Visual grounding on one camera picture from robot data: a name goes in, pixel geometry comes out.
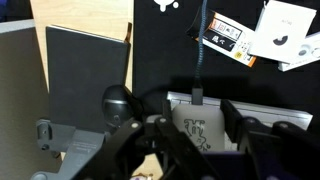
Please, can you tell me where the white box with black dot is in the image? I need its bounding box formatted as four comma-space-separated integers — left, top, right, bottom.
248, 0, 317, 63

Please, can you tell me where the white flat box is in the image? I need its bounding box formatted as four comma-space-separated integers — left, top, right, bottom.
278, 32, 320, 72

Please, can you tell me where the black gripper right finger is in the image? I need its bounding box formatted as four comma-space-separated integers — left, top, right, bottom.
220, 99, 320, 180

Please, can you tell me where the black notebook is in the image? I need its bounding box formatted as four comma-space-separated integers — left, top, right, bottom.
46, 25, 130, 131

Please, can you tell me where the white keyboard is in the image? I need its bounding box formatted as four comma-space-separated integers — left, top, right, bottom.
167, 92, 313, 151

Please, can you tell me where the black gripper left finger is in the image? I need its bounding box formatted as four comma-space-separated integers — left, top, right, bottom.
74, 103, 220, 180

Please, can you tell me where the black desk mat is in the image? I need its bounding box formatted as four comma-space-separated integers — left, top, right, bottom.
133, 0, 320, 135

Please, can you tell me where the grey monitor stand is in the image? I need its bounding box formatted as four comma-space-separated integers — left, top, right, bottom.
30, 119, 108, 180

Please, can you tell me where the white charger block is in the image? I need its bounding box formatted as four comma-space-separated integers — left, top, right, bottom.
172, 104, 225, 151

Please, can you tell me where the black computer mouse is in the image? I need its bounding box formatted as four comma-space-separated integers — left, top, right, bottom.
102, 85, 134, 130

